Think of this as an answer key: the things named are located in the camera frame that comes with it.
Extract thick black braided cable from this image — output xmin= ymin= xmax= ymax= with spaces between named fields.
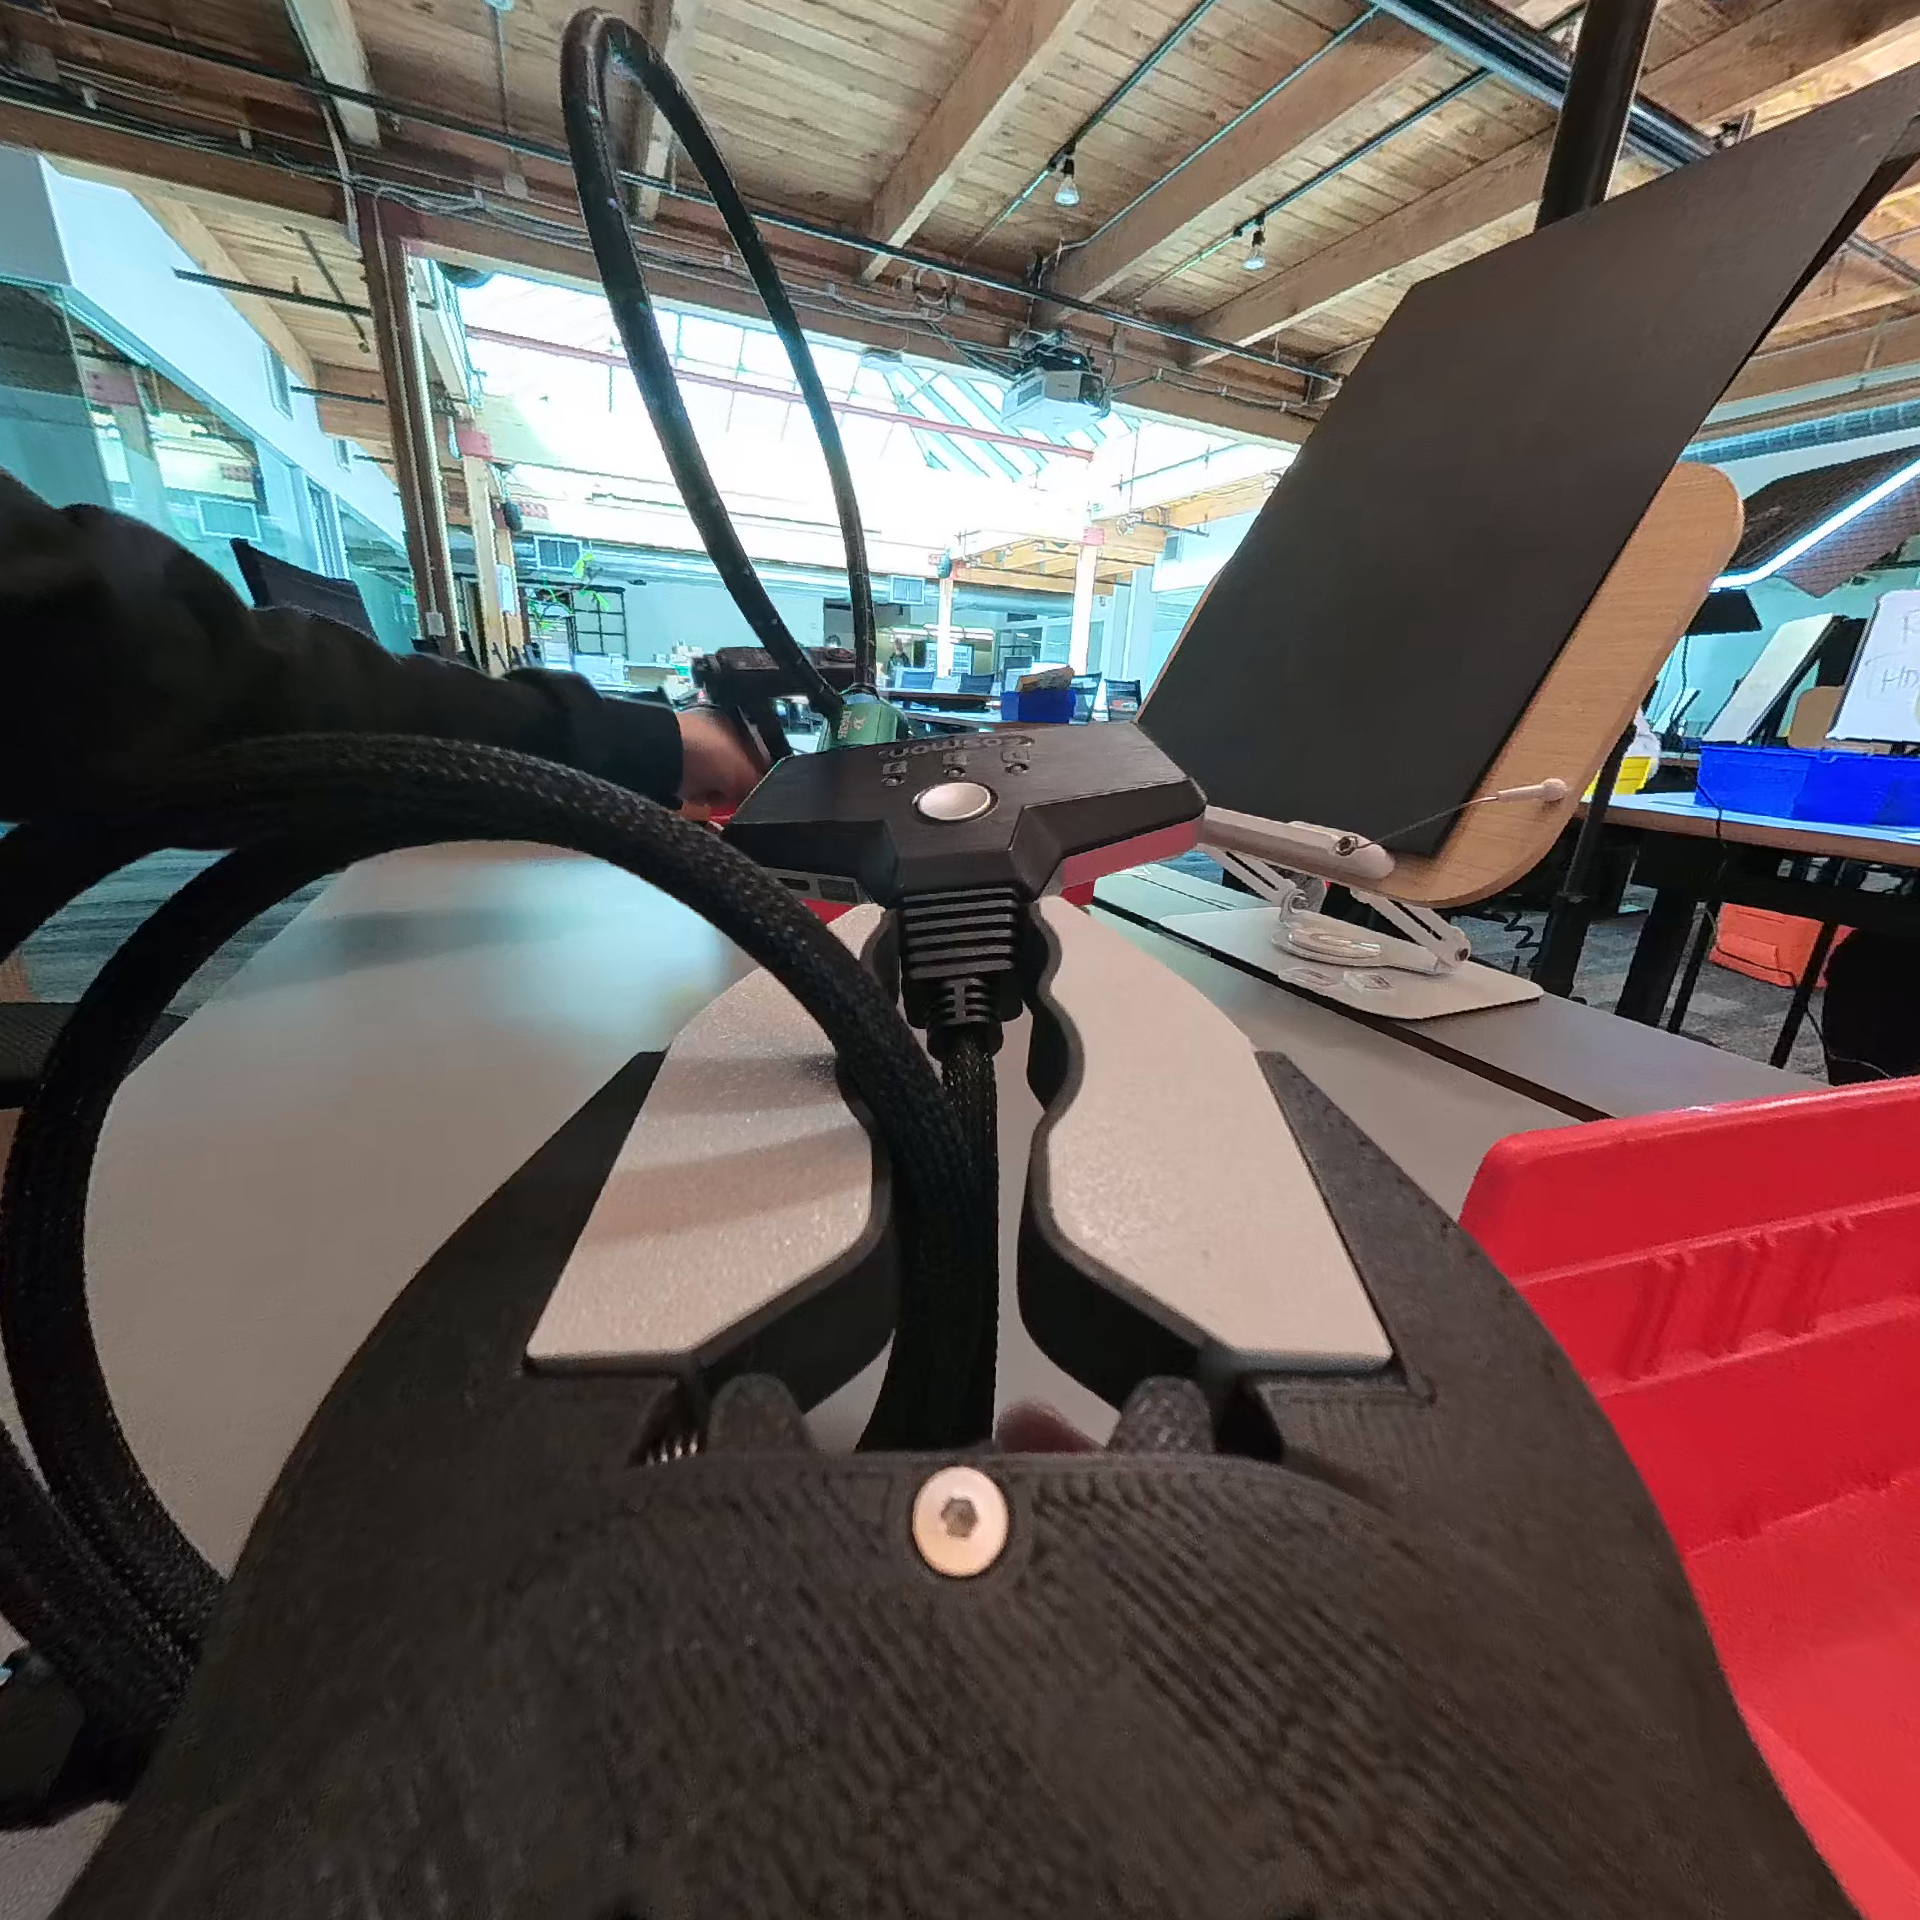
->
xmin=0 ymin=731 xmax=1002 ymax=1824

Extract person's left forearm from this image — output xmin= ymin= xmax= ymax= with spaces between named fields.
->
xmin=0 ymin=478 xmax=687 ymax=848

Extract white sign board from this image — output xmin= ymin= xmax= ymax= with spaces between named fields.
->
xmin=1825 ymin=590 xmax=1920 ymax=747

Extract person's left hand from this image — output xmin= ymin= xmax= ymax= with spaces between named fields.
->
xmin=673 ymin=701 xmax=770 ymax=823

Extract grey desk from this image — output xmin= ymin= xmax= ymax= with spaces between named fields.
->
xmin=0 ymin=831 xmax=1832 ymax=1920

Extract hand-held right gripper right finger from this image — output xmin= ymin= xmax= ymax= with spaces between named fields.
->
xmin=1020 ymin=895 xmax=1397 ymax=1401

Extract ceiling projector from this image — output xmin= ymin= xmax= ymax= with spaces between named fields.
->
xmin=998 ymin=343 xmax=1116 ymax=431

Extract light panel on tripod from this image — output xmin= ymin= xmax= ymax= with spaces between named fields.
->
xmin=1710 ymin=447 xmax=1920 ymax=599

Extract black vertical pole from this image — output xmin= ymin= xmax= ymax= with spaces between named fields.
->
xmin=1529 ymin=0 xmax=1664 ymax=998

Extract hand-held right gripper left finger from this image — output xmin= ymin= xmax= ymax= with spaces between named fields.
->
xmin=525 ymin=902 xmax=896 ymax=1368

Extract white board stand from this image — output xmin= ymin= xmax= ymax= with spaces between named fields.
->
xmin=1198 ymin=777 xmax=1575 ymax=1024

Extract blue plastic bin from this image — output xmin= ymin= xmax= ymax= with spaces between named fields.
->
xmin=1696 ymin=737 xmax=1920 ymax=829

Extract red bin with black divider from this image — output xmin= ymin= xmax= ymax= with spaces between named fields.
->
xmin=1458 ymin=1077 xmax=1920 ymax=1920

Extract black switch hub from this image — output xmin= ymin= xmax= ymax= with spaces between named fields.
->
xmin=721 ymin=723 xmax=1212 ymax=1037

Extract black braided cable green plugs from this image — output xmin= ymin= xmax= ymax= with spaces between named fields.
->
xmin=560 ymin=6 xmax=897 ymax=752

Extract wood edged desk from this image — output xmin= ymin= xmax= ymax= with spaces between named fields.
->
xmin=1582 ymin=787 xmax=1920 ymax=1070

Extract red plastic bin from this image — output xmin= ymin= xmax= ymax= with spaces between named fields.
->
xmin=773 ymin=831 xmax=1202 ymax=923

